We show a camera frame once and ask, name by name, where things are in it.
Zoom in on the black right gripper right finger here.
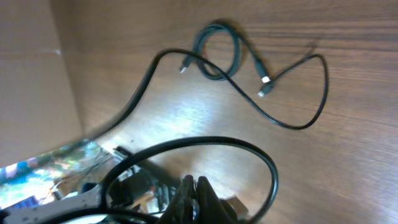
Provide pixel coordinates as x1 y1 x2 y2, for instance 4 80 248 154
196 176 236 224

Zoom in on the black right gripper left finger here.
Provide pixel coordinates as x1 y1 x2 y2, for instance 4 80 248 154
157 175 195 224

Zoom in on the black braided usb cable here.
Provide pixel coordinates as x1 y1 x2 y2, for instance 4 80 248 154
83 48 330 141

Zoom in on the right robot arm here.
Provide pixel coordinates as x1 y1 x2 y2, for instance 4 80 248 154
1 175 239 223

